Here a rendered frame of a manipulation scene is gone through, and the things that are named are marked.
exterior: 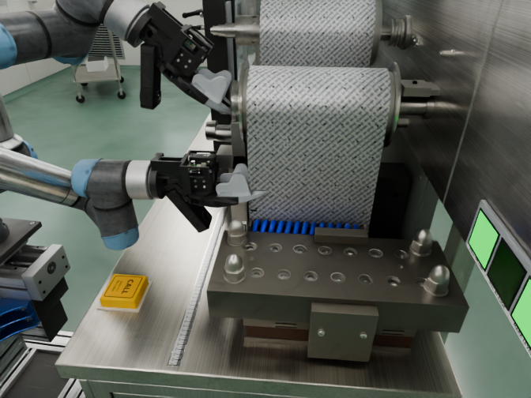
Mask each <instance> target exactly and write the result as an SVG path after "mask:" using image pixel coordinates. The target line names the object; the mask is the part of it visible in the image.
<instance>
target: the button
mask: <svg viewBox="0 0 531 398"><path fill-rule="evenodd" d="M148 284H149V283H148V279H147V276H135V275H123V274H114V275H113V277H112V278H111V280H110V282H109V284H108V285H107V287H106V288H105V290H104V292H103V294H102V295H101V296H100V303H101V306H103V307H115V308H127V309H137V306H138V304H139V302H140V301H141V298H142V296H143V294H144V293H145V290H146V288H147V286H148Z"/></svg>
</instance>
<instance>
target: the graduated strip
mask: <svg viewBox="0 0 531 398"><path fill-rule="evenodd" d="M228 207H229V206H227V207H221V208H220V211H219V213H218V216H217V220H216V222H215V225H214V228H213V232H212V234H211V237H210V240H209V243H208V245H207V248H206V251H205V255H204V257H203V260H202V263H201V267H200V269H199V272H198V276H197V279H196V281H195V284H194V288H193V290H192V292H191V295H190V299H189V302H188V304H187V307H186V311H185V314H184V316H183V320H182V323H181V325H180V328H179V332H178V335H177V337H176V340H175V343H174V346H173V348H172V351H171V355H170V358H169V360H168V364H167V366H180V365H181V362H182V359H183V355H184V351H185V349H186V345H187V341H188V339H189V336H190V331H191V329H192V326H193V323H194V319H195V316H196V313H197V310H198V306H199V302H200V300H201V295H202V292H203V290H204V287H205V282H206V280H207V277H208V274H209V270H210V266H211V264H212V261H213V256H214V254H215V251H216V247H217V243H218V241H219V237H220V233H221V231H222V227H223V225H224V220H225V217H226V215H227V212H228Z"/></svg>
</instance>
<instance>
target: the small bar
mask: <svg viewBox="0 0 531 398"><path fill-rule="evenodd" d="M367 240H368V235H367V230H364V229H348V228H332V227H315V228H314V242H327V243H342V244H358V245H367Z"/></svg>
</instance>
